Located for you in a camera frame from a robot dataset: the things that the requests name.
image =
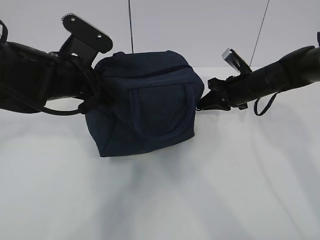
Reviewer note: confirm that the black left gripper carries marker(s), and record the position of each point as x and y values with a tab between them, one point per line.
93	93

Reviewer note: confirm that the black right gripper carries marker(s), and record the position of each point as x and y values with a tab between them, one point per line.
218	98

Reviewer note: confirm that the navy blue fabric lunch bag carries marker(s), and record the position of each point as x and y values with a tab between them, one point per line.
153	103

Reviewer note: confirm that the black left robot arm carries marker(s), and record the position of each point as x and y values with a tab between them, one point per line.
29	78

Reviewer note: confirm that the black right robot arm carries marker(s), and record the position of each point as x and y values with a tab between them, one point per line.
295	70

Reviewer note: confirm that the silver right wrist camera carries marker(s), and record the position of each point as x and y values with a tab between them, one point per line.
235	61

